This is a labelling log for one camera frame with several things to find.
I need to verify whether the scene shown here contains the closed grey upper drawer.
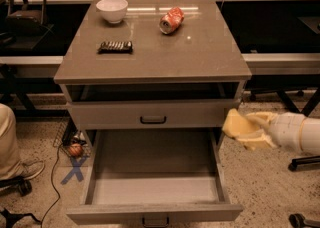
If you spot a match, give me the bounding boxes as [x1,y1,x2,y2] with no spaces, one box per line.
[67,99,240,130]

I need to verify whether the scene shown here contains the black chair left background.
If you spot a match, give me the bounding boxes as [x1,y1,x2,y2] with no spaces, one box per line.
[0,0,52,51]

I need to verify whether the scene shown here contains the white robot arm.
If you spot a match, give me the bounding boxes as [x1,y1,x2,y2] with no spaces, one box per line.
[236,112,320,155]

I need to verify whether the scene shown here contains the grey sneaker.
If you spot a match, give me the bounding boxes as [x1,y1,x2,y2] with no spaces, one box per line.
[20,161,45,180]

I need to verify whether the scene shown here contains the white ceramic bowl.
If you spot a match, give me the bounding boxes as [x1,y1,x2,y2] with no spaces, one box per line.
[96,0,128,24]

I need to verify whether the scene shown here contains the black office chair base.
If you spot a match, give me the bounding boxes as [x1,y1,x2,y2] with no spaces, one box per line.
[0,176,41,228]

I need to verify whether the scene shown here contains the black floor cable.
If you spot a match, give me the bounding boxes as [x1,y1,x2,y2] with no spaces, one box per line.
[39,143,64,228]

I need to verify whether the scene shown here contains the black stand leg right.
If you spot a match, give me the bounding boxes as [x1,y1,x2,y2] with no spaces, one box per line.
[277,88,320,172]

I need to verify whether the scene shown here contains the black caster right bottom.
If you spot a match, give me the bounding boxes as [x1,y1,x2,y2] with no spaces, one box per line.
[289,213,320,228]

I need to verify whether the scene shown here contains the blue tape cross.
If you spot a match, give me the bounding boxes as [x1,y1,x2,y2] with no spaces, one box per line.
[61,156,88,185]

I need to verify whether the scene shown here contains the open grey middle drawer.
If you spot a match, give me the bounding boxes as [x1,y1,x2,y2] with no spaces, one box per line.
[67,128,243,228]

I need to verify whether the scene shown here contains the crushed red soda can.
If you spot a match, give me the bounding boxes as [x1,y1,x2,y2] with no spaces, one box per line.
[159,7,184,35]

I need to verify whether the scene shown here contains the person's beige trouser leg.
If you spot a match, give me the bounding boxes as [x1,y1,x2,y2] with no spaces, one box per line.
[0,104,22,180]

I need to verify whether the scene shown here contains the orange ball on floor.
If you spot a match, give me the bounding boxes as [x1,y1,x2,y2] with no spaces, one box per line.
[68,143,83,157]

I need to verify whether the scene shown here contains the dark snack bar packet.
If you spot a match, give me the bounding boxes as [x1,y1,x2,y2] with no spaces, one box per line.
[98,41,133,54]

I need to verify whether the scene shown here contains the wire basket on floor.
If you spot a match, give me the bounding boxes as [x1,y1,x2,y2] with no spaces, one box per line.
[53,118,91,158]

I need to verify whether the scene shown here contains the yellow sponge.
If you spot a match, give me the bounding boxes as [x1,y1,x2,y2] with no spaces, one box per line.
[222,109,259,138]

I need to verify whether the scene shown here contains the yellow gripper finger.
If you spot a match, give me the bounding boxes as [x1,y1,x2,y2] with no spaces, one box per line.
[246,112,278,129]
[237,134,277,150]

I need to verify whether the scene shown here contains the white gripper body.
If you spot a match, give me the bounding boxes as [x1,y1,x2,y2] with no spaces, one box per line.
[268,112,306,150]

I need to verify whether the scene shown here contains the grey drawer cabinet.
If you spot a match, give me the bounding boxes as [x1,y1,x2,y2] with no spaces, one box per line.
[53,0,253,151]

